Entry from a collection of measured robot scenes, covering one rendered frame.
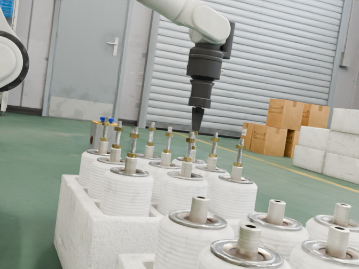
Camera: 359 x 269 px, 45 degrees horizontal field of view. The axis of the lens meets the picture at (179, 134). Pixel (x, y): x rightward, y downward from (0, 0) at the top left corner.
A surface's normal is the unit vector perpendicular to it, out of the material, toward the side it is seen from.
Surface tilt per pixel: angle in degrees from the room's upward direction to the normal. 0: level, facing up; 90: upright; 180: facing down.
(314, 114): 90
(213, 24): 90
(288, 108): 90
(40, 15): 90
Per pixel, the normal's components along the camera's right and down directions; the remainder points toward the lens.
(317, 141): -0.91, -0.11
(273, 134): 0.33, 0.11
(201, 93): 0.00, 0.07
